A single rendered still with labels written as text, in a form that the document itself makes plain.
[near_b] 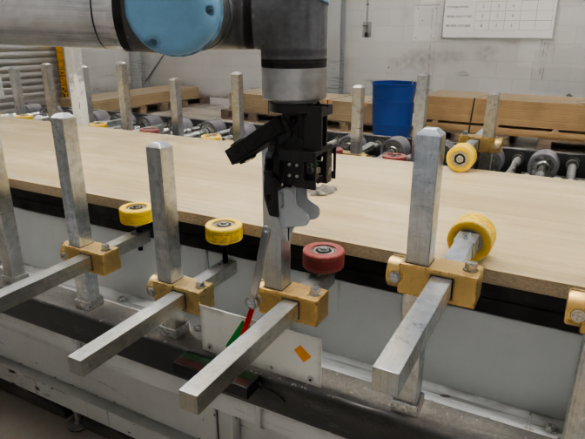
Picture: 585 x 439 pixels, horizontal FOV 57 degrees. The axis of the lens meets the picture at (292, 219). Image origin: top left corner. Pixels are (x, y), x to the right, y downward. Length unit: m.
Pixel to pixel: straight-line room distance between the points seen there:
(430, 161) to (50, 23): 0.50
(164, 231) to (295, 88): 0.46
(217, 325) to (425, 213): 0.47
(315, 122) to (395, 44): 7.67
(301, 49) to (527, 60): 7.28
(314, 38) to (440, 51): 7.48
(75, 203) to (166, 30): 0.70
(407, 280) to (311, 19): 0.40
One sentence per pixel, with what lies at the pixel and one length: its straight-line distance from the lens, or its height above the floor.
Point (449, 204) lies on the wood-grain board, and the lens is 1.35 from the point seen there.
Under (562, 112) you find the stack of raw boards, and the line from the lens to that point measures 6.64.
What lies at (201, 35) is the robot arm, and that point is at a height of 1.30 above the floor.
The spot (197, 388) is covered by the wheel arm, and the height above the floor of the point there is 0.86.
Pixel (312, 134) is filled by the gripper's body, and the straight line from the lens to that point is 0.74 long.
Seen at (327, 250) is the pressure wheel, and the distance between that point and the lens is 1.02.
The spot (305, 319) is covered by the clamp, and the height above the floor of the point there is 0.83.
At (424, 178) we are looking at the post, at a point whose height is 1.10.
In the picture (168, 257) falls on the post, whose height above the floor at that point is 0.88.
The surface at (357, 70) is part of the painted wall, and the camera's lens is 8.63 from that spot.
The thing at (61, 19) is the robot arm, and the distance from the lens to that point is 0.63.
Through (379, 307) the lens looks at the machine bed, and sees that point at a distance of 1.13.
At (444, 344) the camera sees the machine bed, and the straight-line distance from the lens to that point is 1.13.
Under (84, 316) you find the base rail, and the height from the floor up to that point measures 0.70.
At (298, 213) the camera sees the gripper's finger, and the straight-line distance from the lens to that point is 0.77.
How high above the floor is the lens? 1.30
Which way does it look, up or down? 20 degrees down
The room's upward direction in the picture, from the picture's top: straight up
